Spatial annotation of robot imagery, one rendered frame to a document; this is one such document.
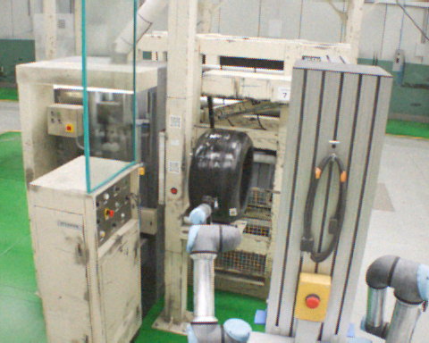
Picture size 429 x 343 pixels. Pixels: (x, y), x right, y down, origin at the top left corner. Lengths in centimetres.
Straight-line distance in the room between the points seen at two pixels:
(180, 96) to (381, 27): 927
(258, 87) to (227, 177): 64
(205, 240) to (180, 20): 133
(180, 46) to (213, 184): 82
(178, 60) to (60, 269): 136
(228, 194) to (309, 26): 922
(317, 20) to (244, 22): 178
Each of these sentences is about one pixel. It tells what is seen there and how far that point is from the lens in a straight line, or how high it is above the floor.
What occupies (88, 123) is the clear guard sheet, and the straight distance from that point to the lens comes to 227.
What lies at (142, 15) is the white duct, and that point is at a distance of 312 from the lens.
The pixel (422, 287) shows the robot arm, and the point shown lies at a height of 132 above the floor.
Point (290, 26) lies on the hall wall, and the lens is 1159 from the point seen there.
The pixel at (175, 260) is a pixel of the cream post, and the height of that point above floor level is 56.
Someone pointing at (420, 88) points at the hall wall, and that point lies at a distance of 1189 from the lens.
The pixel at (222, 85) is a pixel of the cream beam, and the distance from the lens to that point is 295.
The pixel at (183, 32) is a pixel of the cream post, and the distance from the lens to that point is 272.
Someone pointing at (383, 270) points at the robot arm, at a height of 133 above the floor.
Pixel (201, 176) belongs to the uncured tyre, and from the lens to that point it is 263.
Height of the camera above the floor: 214
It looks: 19 degrees down
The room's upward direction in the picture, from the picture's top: 3 degrees clockwise
